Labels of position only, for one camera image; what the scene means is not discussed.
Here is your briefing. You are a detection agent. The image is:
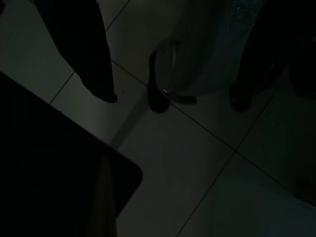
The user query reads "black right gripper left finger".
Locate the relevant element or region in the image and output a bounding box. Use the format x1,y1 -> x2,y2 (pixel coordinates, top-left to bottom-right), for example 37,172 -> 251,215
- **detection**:
33,0 -> 118,103

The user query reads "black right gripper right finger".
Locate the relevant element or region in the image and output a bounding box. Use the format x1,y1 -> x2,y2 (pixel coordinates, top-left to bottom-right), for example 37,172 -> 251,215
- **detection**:
229,0 -> 316,102

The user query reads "black robot foot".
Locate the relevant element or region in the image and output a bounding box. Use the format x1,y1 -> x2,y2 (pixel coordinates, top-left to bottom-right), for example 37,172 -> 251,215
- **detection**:
147,48 -> 171,114
232,97 -> 253,112

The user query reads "black table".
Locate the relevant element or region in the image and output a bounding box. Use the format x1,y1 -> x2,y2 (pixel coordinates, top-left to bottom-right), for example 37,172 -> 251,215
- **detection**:
0,71 -> 144,237

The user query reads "wooden table leg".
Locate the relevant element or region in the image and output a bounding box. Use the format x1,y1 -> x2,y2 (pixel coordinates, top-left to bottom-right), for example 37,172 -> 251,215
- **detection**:
90,155 -> 117,237

